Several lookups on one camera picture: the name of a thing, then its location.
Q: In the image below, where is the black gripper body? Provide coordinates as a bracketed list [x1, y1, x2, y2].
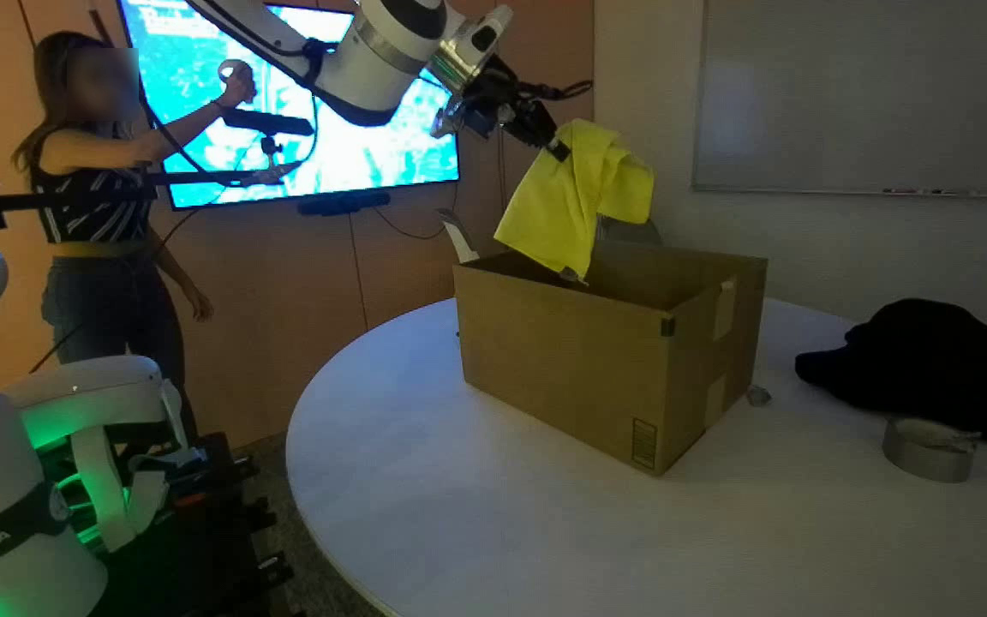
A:
[435, 57, 546, 141]

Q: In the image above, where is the yellow microfibre towel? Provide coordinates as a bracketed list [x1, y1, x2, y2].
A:
[491, 118, 659, 285]

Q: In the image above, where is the open cardboard box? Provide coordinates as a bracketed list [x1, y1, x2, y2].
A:
[453, 241, 772, 476]

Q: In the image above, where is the person in dark clothes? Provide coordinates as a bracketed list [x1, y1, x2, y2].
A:
[9, 30, 260, 406]

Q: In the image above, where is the black jacket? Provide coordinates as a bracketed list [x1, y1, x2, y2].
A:
[794, 299, 987, 461]

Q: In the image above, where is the grey tape roll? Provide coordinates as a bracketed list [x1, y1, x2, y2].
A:
[881, 414, 985, 487]

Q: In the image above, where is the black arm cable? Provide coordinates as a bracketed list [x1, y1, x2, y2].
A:
[511, 77, 597, 105]

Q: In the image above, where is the wall mounted TV screen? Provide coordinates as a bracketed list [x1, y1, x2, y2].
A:
[113, 0, 466, 215]

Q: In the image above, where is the wall whiteboard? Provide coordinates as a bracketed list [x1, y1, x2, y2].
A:
[693, 0, 987, 204]

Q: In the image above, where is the black camera bracket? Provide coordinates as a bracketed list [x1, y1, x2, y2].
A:
[0, 177, 63, 223]

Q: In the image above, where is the black robot mount stand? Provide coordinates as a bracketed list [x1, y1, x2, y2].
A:
[93, 432, 292, 617]

